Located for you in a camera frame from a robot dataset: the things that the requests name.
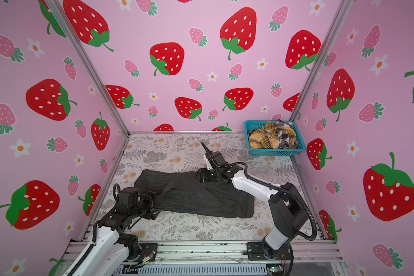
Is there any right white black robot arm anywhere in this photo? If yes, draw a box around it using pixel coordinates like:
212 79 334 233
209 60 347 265
199 149 317 259

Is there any black corrugated cable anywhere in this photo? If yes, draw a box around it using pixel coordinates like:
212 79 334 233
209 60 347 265
201 141 318 242
67 220 104 276

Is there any aluminium frame rail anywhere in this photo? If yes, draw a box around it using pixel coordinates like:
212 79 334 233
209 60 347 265
56 239 349 276

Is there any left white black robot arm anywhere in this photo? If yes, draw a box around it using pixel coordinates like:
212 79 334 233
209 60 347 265
64 184 160 276

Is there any left black corrugated cable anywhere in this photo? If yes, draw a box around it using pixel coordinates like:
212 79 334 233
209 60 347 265
67 220 104 276

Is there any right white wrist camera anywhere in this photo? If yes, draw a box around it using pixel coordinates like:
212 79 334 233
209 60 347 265
203 155 213 170

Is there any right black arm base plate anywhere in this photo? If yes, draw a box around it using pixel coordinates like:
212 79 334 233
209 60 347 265
243 241 294 261

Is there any right black corrugated cable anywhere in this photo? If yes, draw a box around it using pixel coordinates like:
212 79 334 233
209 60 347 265
201 141 318 242

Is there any dark grey pinstripe shirt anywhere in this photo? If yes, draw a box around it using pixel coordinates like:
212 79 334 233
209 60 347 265
135 170 255 219

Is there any teal plastic basket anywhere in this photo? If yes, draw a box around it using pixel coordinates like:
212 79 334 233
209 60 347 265
244 120 305 157

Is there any yellow plaid shirt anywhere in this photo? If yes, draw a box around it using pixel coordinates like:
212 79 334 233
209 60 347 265
248 121 299 150

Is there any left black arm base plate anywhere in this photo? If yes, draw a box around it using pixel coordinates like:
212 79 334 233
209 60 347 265
126 243 158 263

